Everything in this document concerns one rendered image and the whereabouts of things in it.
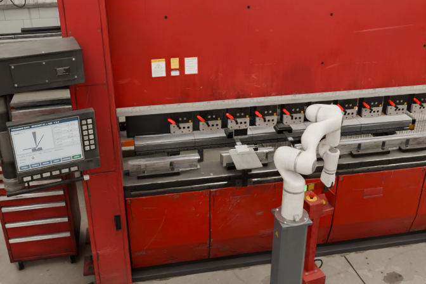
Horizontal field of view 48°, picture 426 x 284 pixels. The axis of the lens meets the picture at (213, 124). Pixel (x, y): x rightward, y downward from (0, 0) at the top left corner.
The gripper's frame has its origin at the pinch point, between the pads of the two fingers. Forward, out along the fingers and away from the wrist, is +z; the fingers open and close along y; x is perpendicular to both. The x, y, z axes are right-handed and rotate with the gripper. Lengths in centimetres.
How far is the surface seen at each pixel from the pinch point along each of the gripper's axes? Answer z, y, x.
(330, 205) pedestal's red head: 13.8, 2.4, 4.4
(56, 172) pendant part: -42, -23, -169
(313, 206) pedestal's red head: 7.7, 5.7, -12.6
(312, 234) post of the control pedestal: 36.7, 3.2, -7.0
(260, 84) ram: -61, -49, -30
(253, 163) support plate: -13, -28, -43
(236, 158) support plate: -13, -38, -50
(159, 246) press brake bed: 56, -43, -107
